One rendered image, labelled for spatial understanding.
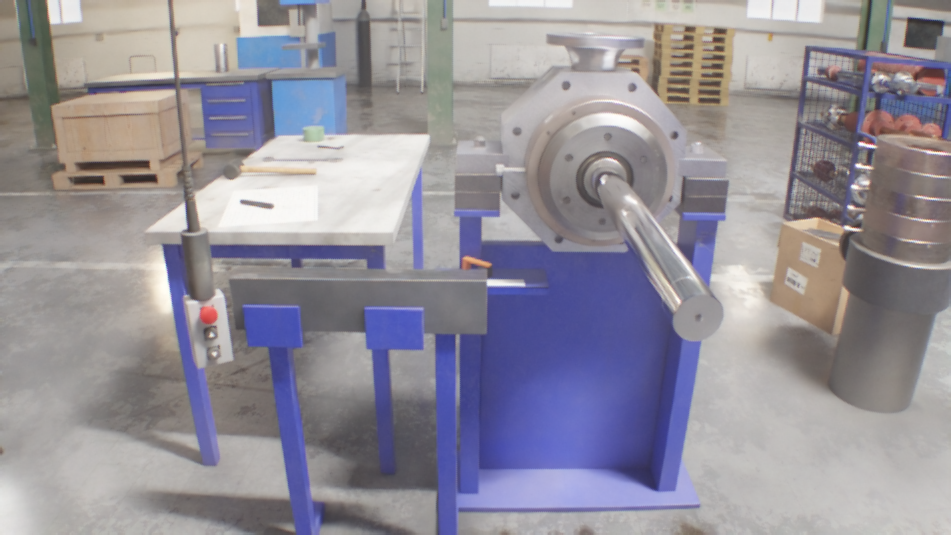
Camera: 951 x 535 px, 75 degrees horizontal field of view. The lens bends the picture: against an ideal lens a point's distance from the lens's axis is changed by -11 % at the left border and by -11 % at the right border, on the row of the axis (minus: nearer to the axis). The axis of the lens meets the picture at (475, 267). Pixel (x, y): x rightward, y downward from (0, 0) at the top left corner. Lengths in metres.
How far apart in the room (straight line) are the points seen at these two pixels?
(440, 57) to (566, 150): 5.99
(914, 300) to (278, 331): 2.25
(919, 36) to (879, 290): 11.30
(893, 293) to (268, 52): 10.94
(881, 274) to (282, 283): 2.15
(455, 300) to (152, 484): 1.35
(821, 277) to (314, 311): 2.68
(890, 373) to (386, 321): 2.09
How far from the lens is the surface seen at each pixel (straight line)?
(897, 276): 2.84
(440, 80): 7.61
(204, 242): 1.16
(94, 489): 2.60
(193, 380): 2.38
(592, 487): 2.34
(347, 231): 1.98
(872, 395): 3.08
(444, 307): 1.64
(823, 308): 3.73
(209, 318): 1.19
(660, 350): 2.21
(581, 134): 1.65
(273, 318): 1.71
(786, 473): 2.61
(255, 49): 12.46
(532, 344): 2.13
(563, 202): 1.68
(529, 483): 2.33
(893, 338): 2.98
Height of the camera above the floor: 1.48
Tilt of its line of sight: 21 degrees down
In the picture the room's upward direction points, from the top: straight up
